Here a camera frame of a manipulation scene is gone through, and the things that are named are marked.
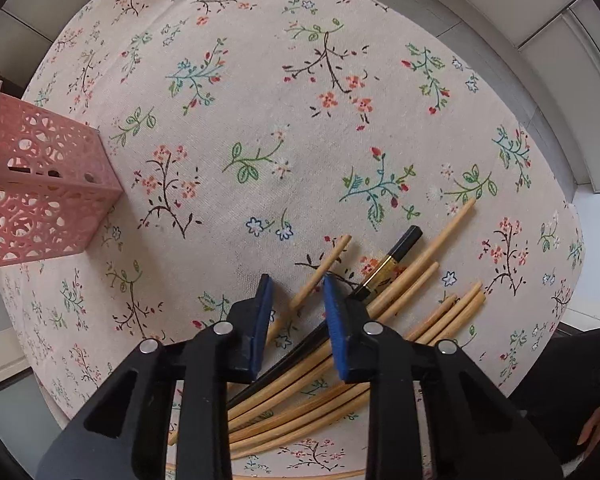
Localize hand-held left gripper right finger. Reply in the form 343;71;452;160
322;274;564;480

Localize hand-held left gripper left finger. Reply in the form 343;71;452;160
35;274;276;480

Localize pale single wooden chopstick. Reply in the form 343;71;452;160
266;234;353;343

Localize black chopstick with gold band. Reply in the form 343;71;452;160
226;226;424;408

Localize bunch of wooden chopsticks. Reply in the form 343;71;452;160
165;197;487;476

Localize pink perforated utensil holder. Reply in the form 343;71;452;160
0;81;124;270

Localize person's black pants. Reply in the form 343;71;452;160
512;322;600;476

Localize floral tablecloth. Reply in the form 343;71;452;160
0;0;586;480

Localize dark brown wooden object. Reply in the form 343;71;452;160
0;71;23;100

